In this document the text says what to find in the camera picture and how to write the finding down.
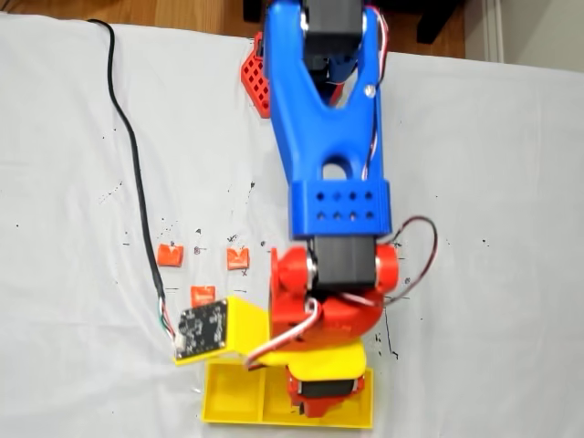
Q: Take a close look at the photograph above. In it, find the dark wooden cabinet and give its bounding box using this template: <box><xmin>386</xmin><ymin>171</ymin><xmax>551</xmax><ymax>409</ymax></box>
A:
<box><xmin>371</xmin><ymin>0</ymin><xmax>463</xmax><ymax>46</ymax></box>

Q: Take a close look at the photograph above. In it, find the white plastic table cover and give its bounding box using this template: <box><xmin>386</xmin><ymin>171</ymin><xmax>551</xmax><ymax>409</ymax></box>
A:
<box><xmin>0</xmin><ymin>11</ymin><xmax>584</xmax><ymax>438</ymax></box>

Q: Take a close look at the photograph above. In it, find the orange starburst candy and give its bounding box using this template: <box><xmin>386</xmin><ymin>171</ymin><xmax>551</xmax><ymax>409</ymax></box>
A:
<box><xmin>157</xmin><ymin>245</ymin><xmax>185</xmax><ymax>268</ymax></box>
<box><xmin>225</xmin><ymin>246</ymin><xmax>251</xmax><ymax>270</ymax></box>
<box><xmin>190</xmin><ymin>285</ymin><xmax>216</xmax><ymax>308</ymax></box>

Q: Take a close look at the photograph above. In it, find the white servo wire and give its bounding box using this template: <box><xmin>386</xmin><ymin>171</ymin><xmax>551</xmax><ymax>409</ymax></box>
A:
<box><xmin>245</xmin><ymin>298</ymin><xmax>321</xmax><ymax>370</ymax></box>

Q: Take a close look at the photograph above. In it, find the yellow three-compartment box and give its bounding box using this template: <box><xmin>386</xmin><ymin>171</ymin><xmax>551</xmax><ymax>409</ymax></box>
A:
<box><xmin>200</xmin><ymin>360</ymin><xmax>375</xmax><ymax>431</ymax></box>

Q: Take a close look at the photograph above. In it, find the dark servo wire loop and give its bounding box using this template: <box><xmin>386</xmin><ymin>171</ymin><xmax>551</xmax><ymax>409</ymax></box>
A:
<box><xmin>382</xmin><ymin>217</ymin><xmax>439</xmax><ymax>305</ymax></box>

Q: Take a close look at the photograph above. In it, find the black camera cable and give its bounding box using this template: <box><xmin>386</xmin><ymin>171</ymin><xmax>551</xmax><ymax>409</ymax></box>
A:
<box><xmin>86</xmin><ymin>17</ymin><xmax>183</xmax><ymax>352</ymax></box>

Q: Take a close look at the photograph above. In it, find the camera board in yellow mount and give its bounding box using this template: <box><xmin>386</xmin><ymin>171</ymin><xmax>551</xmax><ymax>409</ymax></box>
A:
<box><xmin>172</xmin><ymin>295</ymin><xmax>271</xmax><ymax>367</ymax></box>

